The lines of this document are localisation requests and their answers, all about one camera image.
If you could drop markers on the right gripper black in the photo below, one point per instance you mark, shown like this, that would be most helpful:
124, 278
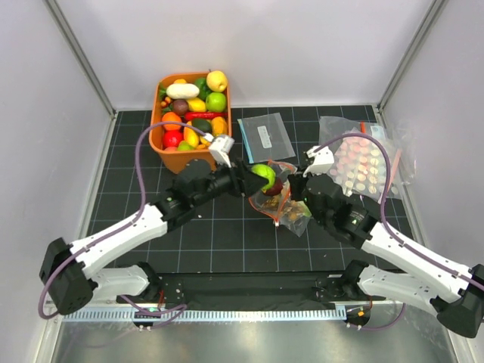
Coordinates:
296, 181

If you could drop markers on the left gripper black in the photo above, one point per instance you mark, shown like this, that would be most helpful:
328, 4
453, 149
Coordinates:
243, 181

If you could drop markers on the brown toy longan bunch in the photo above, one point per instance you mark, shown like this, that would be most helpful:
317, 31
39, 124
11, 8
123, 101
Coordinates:
285, 210

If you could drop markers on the orange zipper clear bag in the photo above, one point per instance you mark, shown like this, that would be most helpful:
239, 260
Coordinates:
283, 170

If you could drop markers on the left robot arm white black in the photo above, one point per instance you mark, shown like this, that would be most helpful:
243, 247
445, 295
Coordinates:
75, 273

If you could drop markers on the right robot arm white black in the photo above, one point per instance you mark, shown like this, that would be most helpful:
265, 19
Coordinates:
450, 291

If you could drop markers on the blue zipper clear bag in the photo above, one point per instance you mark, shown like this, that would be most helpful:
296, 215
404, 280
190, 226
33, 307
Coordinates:
265, 138

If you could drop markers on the polka dot zip bag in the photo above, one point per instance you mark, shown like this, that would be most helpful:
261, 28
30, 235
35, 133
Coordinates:
359, 167

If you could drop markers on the clear crumpled plastic bag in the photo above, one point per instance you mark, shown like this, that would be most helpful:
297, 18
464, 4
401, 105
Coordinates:
393, 141

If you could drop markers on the green toy apple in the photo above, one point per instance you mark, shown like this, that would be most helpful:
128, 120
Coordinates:
216, 102

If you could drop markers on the red toy chili pepper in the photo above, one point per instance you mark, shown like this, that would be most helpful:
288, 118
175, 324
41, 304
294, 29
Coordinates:
203, 115

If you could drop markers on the orange plastic basket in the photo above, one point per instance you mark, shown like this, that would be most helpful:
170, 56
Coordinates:
194, 146

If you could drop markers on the yellow toy lemon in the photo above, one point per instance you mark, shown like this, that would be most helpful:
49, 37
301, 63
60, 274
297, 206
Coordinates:
196, 105

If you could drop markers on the dark purple toy onion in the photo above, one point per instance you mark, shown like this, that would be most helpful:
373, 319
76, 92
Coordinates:
180, 107

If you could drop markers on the yellow toy pear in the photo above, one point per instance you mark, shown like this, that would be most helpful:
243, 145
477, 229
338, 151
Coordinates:
217, 81

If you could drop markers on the white toy radish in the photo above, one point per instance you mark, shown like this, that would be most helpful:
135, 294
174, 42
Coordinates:
182, 91

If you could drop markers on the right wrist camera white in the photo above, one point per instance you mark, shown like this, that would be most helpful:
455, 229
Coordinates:
318, 161

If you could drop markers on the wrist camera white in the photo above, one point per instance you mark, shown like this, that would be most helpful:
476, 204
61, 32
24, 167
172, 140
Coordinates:
318, 161
220, 150

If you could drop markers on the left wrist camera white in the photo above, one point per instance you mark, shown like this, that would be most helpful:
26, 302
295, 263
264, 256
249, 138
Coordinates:
220, 150

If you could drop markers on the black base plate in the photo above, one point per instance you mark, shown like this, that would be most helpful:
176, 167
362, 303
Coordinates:
253, 292

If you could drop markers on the aluminium frame rail front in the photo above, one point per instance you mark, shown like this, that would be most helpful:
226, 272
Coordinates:
147, 310

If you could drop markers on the right aluminium frame post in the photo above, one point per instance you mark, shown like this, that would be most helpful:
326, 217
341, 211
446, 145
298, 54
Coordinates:
428, 22

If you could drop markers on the aluminium frame post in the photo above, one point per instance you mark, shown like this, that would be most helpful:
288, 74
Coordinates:
67, 32
428, 22

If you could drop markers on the left aluminium frame post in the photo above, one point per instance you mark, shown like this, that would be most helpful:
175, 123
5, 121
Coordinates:
67, 32

